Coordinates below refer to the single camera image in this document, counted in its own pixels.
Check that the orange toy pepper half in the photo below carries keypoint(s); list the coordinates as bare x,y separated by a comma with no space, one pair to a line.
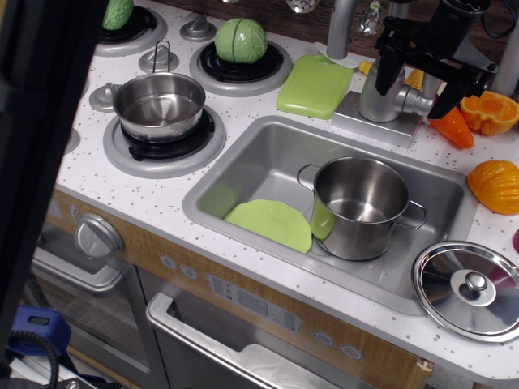
490,114

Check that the silver faucet with base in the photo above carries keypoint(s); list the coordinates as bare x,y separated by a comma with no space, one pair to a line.
394,117

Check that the silver vertical pole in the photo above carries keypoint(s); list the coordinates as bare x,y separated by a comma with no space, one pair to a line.
506,80

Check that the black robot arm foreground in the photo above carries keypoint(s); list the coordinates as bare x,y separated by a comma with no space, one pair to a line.
46,49

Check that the silver oven knob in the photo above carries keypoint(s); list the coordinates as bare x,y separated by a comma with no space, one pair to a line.
95,237

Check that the grey stove knob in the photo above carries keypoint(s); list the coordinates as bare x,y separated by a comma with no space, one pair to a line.
198,30
102,98
160,59

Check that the purple toy item right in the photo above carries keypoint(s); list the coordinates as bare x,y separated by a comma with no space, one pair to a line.
515,241

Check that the oven door handle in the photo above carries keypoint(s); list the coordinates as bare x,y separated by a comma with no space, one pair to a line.
101,284

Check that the steel pot lid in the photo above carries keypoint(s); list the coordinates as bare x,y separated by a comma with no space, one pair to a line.
469,289

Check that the small steel saucepan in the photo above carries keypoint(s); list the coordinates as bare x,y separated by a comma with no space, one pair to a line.
160,106

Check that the grey sink basin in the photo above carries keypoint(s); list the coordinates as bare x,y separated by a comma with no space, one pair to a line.
263,164

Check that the yellow toy corn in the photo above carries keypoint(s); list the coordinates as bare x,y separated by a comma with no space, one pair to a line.
415,79

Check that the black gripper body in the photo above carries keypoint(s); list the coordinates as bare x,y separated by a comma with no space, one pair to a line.
440,46

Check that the back right burner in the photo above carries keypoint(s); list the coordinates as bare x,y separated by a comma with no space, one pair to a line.
240,80

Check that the back left burner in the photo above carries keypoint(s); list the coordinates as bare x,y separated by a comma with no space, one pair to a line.
142,31

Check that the orange toy pumpkin slice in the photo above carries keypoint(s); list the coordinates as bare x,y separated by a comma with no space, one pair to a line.
495,184

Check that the green toy vegetable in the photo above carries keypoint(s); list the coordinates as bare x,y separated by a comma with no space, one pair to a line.
117,14

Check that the blue clamp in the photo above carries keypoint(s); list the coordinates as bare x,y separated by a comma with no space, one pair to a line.
33,322

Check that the orange toy carrot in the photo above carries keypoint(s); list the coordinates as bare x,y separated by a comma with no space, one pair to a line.
454,128

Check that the large steel pot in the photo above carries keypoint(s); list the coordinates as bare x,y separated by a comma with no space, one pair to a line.
358,203

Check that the grey stove knob middle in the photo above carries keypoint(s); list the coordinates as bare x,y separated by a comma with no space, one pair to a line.
160,59

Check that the green cutting board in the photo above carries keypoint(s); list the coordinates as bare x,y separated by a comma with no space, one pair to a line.
314,88

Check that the green toy cabbage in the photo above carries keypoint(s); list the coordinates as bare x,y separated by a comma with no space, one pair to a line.
241,41

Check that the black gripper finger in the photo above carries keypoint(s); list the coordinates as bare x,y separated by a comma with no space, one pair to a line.
389,67
453,93

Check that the green plate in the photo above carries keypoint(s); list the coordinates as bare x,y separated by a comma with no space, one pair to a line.
274,220

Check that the yellow toy piece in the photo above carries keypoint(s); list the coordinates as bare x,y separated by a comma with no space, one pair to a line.
365,67

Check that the grey stove knob left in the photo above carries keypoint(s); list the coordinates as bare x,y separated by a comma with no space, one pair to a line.
102,98

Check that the dishwasher door handle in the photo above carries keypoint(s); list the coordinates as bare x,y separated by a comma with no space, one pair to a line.
203,346

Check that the grey stove knob back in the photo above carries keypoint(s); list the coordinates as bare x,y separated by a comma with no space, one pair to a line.
198,30

